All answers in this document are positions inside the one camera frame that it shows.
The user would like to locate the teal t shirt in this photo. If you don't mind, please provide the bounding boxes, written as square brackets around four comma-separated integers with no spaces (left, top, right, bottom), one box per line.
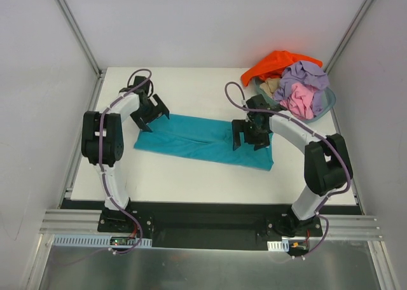
[134,114,273,171]

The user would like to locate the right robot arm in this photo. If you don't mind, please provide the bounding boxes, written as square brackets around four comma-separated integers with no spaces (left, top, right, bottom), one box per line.
[231,95,353,237]

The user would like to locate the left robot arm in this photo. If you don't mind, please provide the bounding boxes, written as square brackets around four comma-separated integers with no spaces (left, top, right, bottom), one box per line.
[81,71,170,239]

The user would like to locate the grey-blue plastic basket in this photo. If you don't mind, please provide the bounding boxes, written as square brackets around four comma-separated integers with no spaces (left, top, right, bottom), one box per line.
[252,76,337,123]

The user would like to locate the beige t shirt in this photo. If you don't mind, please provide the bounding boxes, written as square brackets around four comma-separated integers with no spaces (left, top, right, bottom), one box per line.
[259,78,280,97]

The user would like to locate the pink t shirt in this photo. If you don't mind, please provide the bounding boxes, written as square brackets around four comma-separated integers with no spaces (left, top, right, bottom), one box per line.
[280,82,316,120]

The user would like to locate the orange t shirt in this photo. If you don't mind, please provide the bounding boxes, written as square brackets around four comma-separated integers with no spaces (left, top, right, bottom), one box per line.
[240,50,323,86]

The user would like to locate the lilac t shirt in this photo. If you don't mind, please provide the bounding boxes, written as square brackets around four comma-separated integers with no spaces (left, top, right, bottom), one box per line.
[273,61,330,116]

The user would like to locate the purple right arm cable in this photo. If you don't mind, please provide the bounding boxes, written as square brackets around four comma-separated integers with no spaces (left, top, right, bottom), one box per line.
[224,81,353,256]

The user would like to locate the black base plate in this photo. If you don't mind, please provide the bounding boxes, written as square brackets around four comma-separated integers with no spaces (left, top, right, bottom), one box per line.
[62,198,363,249]

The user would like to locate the right white cable duct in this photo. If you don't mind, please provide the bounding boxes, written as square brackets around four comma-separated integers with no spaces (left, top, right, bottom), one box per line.
[267,239,289,252]

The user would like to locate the white cable duct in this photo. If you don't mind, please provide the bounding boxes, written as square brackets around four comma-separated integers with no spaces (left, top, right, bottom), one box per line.
[267,239,289,252]
[53,235,153,250]

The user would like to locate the left aluminium frame post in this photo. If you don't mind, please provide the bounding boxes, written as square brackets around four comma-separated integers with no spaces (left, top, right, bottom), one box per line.
[55,0,102,78]

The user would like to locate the aluminium frame post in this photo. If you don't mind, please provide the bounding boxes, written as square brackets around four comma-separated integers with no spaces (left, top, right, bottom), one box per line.
[325,0,376,74]
[55,0,102,78]

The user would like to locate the left white cable duct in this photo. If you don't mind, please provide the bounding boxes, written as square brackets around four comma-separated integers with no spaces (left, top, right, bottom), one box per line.
[53,235,153,250]

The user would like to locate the right aluminium frame post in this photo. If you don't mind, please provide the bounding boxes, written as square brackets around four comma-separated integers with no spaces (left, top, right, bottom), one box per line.
[325,0,376,74]

